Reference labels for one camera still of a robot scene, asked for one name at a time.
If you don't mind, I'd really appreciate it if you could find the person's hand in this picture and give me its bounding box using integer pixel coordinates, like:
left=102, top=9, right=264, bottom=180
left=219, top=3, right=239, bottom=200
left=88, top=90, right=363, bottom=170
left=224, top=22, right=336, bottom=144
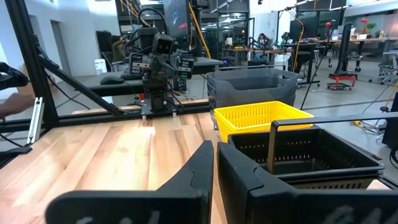
left=0, top=92, right=36, bottom=121

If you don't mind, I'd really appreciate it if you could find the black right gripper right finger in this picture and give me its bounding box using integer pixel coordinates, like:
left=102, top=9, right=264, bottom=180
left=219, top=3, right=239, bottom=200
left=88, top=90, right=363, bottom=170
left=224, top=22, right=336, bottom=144
left=216, top=142, right=398, bottom=224

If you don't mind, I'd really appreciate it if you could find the black plastic slotted basket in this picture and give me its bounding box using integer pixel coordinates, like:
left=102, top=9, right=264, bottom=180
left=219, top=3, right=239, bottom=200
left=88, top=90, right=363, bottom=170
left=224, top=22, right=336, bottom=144
left=276, top=174, right=385, bottom=191
left=227, top=125, right=386, bottom=182

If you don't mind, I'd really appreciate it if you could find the grey office chair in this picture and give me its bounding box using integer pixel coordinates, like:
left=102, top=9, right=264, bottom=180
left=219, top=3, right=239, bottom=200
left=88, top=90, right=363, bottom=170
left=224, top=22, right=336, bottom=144
left=377, top=49, right=398, bottom=85

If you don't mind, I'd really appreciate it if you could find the person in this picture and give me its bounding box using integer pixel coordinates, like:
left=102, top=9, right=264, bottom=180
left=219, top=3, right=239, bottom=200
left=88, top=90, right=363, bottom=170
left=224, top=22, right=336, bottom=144
left=109, top=34, right=133, bottom=73
left=252, top=32, right=272, bottom=62

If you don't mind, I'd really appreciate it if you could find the black computer mouse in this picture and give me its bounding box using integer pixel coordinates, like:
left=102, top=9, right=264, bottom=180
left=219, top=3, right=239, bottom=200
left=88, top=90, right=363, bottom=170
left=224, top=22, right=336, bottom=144
left=99, top=75, right=126, bottom=86

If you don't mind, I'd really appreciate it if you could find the grey translucent plastic bin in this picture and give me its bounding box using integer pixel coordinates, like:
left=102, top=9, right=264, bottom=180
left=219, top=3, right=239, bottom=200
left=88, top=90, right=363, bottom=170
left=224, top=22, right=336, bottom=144
left=207, top=90, right=297, bottom=131
left=205, top=67, right=300, bottom=102

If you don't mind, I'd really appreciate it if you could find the black rounded device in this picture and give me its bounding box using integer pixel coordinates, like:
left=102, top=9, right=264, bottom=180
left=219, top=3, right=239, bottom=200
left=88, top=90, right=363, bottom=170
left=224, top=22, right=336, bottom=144
left=0, top=61, right=30, bottom=92

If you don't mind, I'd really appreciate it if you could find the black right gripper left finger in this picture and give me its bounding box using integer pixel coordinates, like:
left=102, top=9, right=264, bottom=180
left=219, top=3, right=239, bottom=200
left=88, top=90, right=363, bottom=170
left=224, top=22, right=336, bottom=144
left=45, top=140, right=215, bottom=224

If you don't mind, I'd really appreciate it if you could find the white labelled container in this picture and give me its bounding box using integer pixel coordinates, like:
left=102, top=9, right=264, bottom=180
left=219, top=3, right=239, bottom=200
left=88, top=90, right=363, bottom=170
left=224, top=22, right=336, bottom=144
left=93, top=58, right=109, bottom=76

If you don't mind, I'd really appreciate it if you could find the black stand red base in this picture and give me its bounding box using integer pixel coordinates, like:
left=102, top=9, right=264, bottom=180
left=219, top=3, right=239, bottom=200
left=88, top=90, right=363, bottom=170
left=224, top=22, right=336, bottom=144
left=326, top=22, right=359, bottom=92

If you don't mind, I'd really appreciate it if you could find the dark grey side desk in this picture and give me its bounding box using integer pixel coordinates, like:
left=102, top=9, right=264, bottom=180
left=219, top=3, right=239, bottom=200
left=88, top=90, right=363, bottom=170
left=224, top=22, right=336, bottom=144
left=83, top=56, right=224, bottom=98

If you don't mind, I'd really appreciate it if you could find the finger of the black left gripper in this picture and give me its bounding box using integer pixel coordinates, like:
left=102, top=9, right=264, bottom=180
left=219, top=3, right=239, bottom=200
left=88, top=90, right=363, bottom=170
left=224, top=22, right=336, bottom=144
left=128, top=52, right=164, bottom=80
left=162, top=58, right=195, bottom=80

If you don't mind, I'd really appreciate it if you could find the yellow hanging hose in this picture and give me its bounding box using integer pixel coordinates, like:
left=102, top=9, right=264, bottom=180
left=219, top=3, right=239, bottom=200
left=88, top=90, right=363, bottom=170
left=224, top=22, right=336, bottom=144
left=187, top=0, right=213, bottom=60

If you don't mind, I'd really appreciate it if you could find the black computer monitor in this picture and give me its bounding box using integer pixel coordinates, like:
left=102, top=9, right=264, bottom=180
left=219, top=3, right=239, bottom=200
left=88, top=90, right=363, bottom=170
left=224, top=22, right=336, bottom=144
left=162, top=0, right=192, bottom=39

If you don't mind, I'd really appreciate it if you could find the silver metal bracket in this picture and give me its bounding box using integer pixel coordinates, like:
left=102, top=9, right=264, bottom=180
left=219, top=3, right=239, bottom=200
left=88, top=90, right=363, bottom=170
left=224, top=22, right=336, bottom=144
left=26, top=96, right=45, bottom=145

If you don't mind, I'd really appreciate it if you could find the yellow plastic slotted basket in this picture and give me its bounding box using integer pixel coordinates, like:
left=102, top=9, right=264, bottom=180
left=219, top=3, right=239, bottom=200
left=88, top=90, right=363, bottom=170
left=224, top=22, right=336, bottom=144
left=214, top=118, right=313, bottom=144
left=213, top=100, right=315, bottom=138

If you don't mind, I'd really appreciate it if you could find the black aluminium rig frame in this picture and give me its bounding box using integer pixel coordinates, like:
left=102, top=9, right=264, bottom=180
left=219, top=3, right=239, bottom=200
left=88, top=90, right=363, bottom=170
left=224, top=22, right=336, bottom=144
left=0, top=0, right=216, bottom=169

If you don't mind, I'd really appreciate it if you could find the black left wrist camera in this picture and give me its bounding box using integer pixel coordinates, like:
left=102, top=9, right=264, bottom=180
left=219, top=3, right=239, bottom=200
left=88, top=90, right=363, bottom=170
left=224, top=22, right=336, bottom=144
left=152, top=32, right=179, bottom=57

